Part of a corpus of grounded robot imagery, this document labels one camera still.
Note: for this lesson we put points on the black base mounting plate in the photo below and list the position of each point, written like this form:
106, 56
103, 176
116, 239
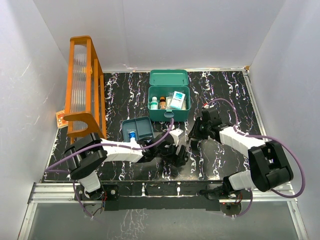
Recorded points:
158, 195

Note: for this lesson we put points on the teal wipe packet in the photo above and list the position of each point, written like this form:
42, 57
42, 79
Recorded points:
177, 100

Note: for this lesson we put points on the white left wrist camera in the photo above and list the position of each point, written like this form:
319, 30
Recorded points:
176, 135

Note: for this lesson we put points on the brown orange-cap bottle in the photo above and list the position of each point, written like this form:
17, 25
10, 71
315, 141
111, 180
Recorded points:
162, 103

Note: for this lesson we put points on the white medicine bottle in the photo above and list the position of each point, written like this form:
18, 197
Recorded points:
154, 103

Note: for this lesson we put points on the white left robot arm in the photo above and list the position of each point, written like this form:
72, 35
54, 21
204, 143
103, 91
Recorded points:
88, 153

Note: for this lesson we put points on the dark teal tray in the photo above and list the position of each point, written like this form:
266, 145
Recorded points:
142, 127

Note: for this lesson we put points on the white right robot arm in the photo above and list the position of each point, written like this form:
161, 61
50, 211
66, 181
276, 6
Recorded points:
268, 164

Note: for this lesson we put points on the white blue bandage roll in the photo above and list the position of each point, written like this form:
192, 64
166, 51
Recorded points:
132, 137

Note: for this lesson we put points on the orange wooden rack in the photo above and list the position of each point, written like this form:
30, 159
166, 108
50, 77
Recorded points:
85, 91

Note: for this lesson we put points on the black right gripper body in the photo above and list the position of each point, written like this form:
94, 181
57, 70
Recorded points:
201, 129

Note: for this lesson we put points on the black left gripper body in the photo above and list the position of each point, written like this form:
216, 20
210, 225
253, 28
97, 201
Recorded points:
169, 155

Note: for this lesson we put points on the teal medicine box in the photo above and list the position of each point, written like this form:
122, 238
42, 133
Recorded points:
169, 95

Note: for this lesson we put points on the orange card box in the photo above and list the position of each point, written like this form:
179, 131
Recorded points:
60, 121

